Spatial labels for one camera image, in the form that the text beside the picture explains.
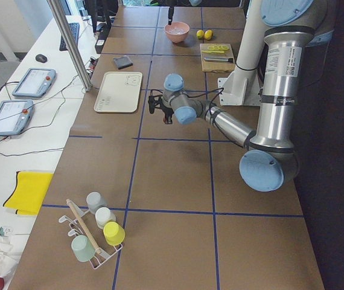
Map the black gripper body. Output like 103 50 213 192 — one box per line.
168 6 174 18
161 104 174 118

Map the clear ice cubes pile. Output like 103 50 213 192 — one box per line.
166 25 186 35

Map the grey cup on rack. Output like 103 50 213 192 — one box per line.
86 192 107 214

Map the white cup on rack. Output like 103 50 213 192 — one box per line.
95 207 116 230

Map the yellow cup on rack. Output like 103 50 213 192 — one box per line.
103 221 126 246

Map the white cup rack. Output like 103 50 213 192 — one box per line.
59 205 124 269

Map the mint cup on rack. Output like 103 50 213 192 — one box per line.
71 235 95 262

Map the pink bowl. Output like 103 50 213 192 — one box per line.
164 22 190 43

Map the lower yellow lemon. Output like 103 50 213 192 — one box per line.
196 30 205 39

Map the yellow lemon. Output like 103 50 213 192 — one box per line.
196 30 205 39
204 30 214 40

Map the upper yellow lemon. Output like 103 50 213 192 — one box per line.
204 30 214 40

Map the yellow plastic knife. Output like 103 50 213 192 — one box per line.
201 50 226 55

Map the cream bear tray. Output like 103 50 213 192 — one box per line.
94 71 142 113

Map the wooden cutting board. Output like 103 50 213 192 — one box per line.
200 43 235 73

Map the folded grey cloth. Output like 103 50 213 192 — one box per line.
113 56 133 69

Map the black power strip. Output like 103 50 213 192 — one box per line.
95 29 110 54

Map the steel muddler black tip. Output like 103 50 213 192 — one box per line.
204 57 234 63

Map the black keyboard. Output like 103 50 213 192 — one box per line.
59 22 80 51

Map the black computer mouse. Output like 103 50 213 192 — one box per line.
35 54 48 63

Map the far teach pendant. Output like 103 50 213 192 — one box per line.
12 68 57 98

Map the teach pendant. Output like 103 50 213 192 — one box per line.
12 68 57 98
0 100 34 137

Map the yellow cloth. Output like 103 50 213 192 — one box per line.
3 171 53 216

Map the near teach pendant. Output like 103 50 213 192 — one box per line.
0 100 34 137

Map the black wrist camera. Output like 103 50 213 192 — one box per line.
148 94 163 114

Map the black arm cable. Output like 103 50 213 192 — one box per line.
149 86 251 146

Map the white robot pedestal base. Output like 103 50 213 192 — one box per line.
220 0 267 106

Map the aluminium frame post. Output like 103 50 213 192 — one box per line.
47 0 92 92

